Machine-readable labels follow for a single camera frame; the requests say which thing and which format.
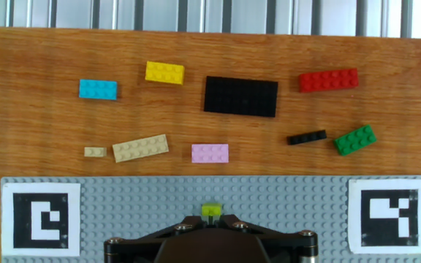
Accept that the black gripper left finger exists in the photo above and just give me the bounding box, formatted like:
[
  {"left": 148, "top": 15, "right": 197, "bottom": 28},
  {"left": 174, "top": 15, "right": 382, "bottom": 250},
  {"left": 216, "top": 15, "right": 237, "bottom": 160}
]
[{"left": 103, "top": 215, "right": 208, "bottom": 263}]

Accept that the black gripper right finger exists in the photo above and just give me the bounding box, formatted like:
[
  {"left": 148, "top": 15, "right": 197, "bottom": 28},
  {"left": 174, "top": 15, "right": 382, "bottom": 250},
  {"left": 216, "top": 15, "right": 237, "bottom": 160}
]
[{"left": 219, "top": 214, "right": 319, "bottom": 263}]

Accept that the small lime Lego brick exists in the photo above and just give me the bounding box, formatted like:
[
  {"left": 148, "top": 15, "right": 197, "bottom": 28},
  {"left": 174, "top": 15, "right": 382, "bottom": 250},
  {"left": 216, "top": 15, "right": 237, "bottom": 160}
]
[{"left": 201, "top": 202, "right": 223, "bottom": 217}]

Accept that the small tan Lego piece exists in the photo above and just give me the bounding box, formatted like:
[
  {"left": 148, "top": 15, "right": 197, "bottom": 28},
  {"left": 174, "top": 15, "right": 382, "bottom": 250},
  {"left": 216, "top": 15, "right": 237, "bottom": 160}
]
[{"left": 83, "top": 146, "right": 107, "bottom": 158}]

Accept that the grey Lego baseplate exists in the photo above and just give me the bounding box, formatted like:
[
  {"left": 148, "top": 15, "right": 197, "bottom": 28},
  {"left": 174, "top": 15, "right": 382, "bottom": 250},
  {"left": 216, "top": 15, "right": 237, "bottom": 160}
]
[{"left": 0, "top": 175, "right": 421, "bottom": 263}]

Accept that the long tan Lego plate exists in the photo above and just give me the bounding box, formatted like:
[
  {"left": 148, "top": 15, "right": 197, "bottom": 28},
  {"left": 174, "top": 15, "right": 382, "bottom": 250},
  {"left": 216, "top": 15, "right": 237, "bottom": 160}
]
[{"left": 112, "top": 133, "right": 170, "bottom": 164}]

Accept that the narrow black Lego plate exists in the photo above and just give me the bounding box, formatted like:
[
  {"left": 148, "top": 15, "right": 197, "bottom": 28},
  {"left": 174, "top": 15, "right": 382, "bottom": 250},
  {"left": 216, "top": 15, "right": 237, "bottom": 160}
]
[{"left": 287, "top": 129, "right": 327, "bottom": 146}]

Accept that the pink Lego brick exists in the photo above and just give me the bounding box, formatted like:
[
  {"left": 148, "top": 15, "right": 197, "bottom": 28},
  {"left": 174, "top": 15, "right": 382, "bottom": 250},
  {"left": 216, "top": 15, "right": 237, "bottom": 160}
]
[{"left": 191, "top": 143, "right": 230, "bottom": 164}]

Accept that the green Lego brick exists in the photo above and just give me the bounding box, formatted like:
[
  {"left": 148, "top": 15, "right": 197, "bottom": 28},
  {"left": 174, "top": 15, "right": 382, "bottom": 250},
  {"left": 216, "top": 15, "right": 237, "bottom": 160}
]
[{"left": 333, "top": 124, "right": 378, "bottom": 157}]

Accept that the large black Lego plate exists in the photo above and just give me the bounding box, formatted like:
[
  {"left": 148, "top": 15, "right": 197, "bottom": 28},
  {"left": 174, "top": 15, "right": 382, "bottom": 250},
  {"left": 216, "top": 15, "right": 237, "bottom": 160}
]
[{"left": 203, "top": 75, "right": 279, "bottom": 118}]

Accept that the cyan Lego brick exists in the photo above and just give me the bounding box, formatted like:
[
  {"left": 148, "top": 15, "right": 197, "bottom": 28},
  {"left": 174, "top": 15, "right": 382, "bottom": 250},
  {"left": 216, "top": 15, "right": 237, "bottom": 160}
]
[{"left": 78, "top": 78, "right": 118, "bottom": 101}]

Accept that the red Lego brick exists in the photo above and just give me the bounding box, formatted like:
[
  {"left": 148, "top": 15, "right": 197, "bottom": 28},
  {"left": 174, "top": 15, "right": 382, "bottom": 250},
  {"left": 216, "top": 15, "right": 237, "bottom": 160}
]
[{"left": 298, "top": 67, "right": 360, "bottom": 94}]

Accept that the yellow Lego brick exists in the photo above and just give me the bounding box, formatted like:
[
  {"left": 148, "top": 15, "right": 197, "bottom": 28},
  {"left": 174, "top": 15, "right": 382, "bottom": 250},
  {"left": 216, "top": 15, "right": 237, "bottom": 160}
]
[{"left": 144, "top": 60, "right": 186, "bottom": 86}]

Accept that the black white fiducial marker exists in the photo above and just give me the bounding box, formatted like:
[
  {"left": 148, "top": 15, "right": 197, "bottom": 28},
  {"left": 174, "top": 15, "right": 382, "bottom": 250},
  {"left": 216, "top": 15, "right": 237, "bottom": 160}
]
[
  {"left": 1, "top": 182, "right": 82, "bottom": 257},
  {"left": 347, "top": 178, "right": 421, "bottom": 255}
]

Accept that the wood grain table mat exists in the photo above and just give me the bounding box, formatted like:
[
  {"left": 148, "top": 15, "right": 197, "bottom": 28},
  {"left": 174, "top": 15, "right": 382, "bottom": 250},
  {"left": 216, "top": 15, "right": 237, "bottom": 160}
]
[{"left": 0, "top": 26, "right": 421, "bottom": 263}]

